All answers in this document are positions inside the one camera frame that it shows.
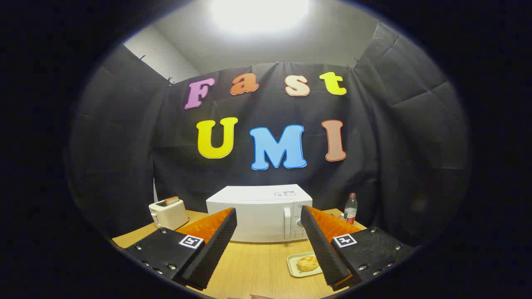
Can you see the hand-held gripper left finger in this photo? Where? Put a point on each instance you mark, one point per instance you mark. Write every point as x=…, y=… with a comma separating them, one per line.
x=208, y=257

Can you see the golden bread bun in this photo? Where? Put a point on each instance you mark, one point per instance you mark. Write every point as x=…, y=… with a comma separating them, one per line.
x=306, y=263

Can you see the black backdrop cloth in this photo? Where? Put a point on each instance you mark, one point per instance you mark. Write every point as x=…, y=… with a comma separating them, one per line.
x=374, y=124

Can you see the white microwave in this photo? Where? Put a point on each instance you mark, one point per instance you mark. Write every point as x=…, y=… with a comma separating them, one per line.
x=257, y=216

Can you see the brown toast slice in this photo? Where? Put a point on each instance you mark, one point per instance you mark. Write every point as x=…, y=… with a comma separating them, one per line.
x=171, y=201

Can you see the clear bottle with red label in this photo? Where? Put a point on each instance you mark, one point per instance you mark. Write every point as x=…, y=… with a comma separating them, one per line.
x=350, y=209

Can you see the white toaster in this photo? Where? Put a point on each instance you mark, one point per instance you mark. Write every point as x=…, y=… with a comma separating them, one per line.
x=170, y=216

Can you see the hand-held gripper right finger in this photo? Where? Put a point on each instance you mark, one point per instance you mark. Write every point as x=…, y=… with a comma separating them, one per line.
x=326, y=253

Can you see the pale green rectangular tray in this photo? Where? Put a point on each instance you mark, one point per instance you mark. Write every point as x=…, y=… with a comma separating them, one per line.
x=292, y=268

